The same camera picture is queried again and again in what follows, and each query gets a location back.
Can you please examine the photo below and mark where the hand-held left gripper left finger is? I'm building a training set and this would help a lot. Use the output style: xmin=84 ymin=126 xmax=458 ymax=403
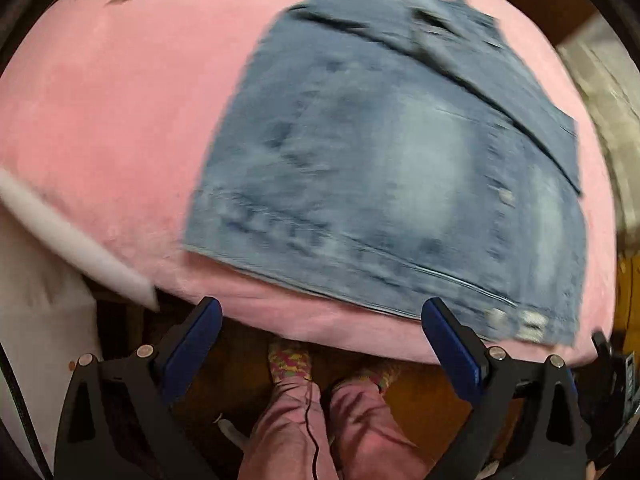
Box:
xmin=54 ymin=296 xmax=223 ymax=480

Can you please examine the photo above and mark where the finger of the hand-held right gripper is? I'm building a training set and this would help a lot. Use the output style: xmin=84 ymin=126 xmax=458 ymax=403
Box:
xmin=591 ymin=331 xmax=617 ymax=362

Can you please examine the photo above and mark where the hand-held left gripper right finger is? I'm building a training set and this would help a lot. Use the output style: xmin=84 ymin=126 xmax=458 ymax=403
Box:
xmin=421 ymin=296 xmax=588 ymax=480

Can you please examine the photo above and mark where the blue denim jacket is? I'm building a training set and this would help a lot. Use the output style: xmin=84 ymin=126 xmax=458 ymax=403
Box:
xmin=182 ymin=0 xmax=588 ymax=346

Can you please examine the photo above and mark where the yellow wooden drawer cabinet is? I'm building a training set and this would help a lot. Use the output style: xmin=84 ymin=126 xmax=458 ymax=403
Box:
xmin=612 ymin=255 xmax=640 ymax=361

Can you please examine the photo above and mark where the person's left leg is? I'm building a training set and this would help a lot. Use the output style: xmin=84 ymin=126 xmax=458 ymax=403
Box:
xmin=237 ymin=340 xmax=341 ymax=480

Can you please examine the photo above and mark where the white box with pink cartoon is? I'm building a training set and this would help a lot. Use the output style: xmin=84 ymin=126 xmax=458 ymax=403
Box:
xmin=0 ymin=210 xmax=108 ymax=461

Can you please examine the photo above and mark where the white mattress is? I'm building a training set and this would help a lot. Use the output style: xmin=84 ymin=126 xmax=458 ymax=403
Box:
xmin=0 ymin=167 xmax=161 ymax=311

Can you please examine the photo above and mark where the cream lace-covered furniture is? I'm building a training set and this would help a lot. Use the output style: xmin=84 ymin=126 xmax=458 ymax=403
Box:
xmin=555 ymin=25 xmax=640 ymax=241

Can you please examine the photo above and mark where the black cable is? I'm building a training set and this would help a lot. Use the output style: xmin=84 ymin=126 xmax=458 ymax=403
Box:
xmin=299 ymin=380 xmax=323 ymax=480

